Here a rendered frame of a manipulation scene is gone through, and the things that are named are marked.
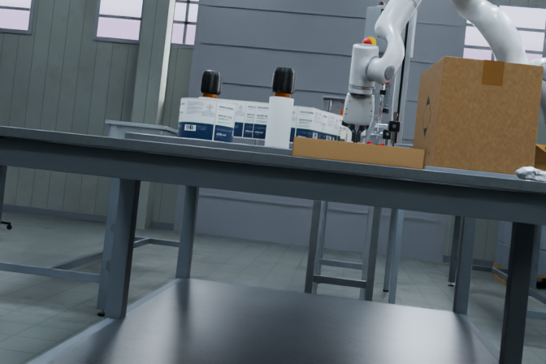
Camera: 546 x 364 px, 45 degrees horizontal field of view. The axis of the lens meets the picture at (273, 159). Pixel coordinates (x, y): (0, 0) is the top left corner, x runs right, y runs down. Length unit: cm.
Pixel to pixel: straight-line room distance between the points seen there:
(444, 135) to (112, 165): 78
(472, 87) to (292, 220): 619
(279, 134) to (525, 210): 119
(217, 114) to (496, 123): 102
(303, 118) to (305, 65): 527
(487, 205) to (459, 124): 36
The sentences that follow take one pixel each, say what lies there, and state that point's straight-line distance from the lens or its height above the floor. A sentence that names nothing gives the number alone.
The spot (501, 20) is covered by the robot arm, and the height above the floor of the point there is 136.
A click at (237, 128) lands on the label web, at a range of 262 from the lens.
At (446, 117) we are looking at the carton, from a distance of 166.
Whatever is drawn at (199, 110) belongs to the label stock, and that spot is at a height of 98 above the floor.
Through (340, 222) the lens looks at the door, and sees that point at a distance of 774.
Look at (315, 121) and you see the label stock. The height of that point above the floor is 102.
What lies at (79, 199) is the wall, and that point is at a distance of 839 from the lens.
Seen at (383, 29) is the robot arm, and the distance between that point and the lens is 223.
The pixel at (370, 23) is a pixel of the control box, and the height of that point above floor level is 141.
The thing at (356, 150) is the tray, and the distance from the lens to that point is 132.
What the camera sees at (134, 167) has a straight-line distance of 140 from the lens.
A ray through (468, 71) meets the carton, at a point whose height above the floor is 109.
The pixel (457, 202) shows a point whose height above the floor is 77.
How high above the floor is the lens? 79
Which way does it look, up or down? 1 degrees up
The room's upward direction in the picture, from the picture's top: 6 degrees clockwise
